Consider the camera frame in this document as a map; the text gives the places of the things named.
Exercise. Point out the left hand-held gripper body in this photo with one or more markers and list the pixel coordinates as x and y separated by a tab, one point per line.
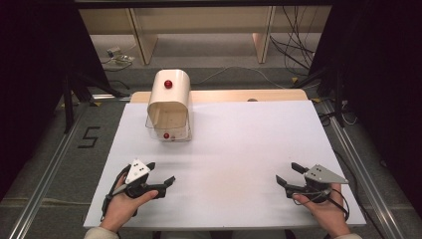
136	173

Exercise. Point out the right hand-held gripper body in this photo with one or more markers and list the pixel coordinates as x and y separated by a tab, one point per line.
323	175

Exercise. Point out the person's left hand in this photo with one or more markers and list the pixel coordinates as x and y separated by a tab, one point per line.
122	207

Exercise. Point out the person's right hand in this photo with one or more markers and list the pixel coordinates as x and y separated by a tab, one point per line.
326	214

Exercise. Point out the white table cover sheet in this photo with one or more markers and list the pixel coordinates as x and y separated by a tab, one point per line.
239	149

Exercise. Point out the cream bread box, red knobs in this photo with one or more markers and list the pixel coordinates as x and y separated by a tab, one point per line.
169	99

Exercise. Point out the black tripod stand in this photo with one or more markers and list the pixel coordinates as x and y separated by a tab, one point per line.
337	99
68	106

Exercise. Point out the black curtain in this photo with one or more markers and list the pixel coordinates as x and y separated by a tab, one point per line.
381	83
33	83

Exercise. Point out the white power adapter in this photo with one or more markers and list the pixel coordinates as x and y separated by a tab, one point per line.
114	51

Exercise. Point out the aluminium floor rail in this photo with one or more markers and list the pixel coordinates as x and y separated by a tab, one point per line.
43	186
365	186

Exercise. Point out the short aluminium rail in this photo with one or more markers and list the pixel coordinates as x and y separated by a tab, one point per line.
111	97

